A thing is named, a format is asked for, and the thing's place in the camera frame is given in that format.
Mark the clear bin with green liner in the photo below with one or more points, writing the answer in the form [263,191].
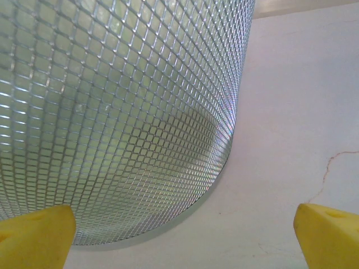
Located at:
[126,112]

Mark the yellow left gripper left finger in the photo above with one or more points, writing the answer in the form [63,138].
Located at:
[33,241]

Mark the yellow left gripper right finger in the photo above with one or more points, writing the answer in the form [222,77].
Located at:
[331,241]

